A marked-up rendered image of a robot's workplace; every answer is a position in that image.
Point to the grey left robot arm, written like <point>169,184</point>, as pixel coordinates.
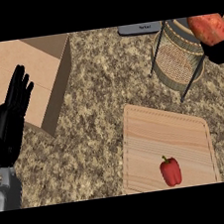
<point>5,189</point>

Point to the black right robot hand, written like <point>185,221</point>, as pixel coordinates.
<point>221,51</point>

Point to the pale wooden cutting board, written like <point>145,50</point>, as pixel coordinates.
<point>167,150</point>

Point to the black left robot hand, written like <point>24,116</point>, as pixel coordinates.
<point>7,124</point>

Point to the brown wooden box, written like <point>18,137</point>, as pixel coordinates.
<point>26,82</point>

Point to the red bell pepper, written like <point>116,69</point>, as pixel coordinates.
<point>171,171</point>

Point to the grey flat appliance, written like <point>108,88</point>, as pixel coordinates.
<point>139,28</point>

